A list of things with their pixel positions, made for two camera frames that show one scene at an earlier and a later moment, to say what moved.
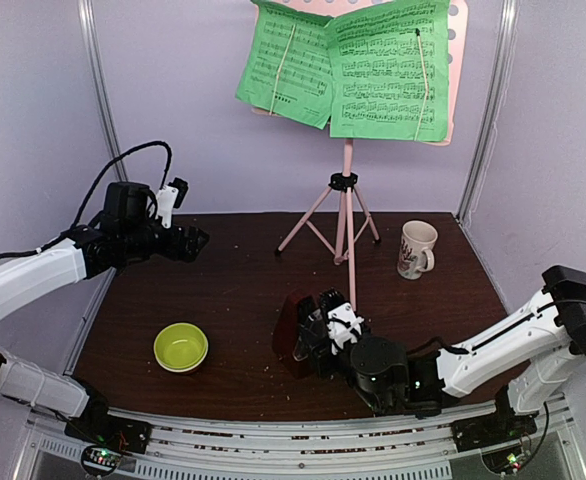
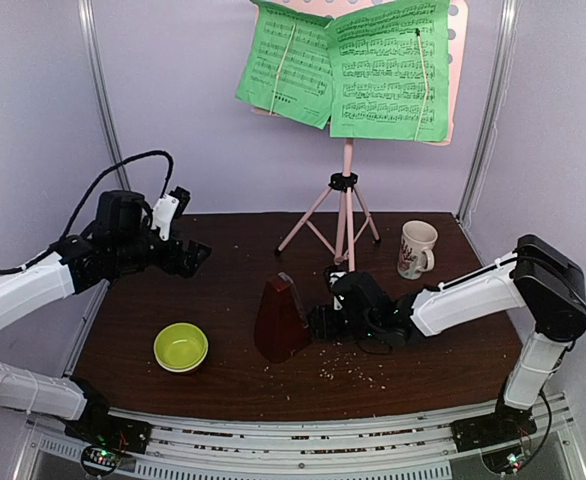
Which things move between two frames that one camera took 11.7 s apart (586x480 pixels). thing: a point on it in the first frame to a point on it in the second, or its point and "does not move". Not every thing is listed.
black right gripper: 316,337 to 326,317
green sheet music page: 287,70 does not move
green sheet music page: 391,72 does not move
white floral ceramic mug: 416,254 does not move
